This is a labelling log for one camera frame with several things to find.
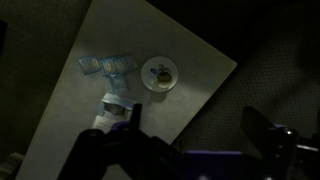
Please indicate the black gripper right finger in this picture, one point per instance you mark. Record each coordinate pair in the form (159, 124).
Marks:
(257, 128)

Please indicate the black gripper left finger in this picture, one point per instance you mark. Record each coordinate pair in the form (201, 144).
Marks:
(135, 117)

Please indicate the open blue tissue box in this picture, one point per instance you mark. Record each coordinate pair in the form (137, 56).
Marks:
(112, 105)

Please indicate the white paper sheet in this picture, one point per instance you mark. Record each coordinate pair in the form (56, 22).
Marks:
(103, 124)

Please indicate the blue packet near box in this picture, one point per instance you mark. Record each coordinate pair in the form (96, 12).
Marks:
(118, 83)

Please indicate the white saucer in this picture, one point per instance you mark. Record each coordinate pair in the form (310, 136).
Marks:
(148, 78)

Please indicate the dark grey patterned sofa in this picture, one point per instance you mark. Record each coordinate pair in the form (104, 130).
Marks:
(276, 46)

